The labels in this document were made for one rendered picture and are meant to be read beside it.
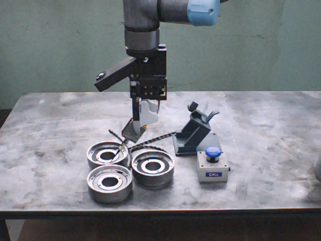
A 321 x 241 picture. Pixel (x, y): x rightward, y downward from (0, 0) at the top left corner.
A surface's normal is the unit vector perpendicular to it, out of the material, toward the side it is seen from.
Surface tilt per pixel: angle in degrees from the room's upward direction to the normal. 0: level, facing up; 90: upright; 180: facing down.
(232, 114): 0
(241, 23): 90
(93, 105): 0
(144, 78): 0
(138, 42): 90
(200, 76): 90
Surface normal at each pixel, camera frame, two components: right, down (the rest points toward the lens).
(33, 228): 0.00, -0.86
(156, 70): 0.07, 0.51
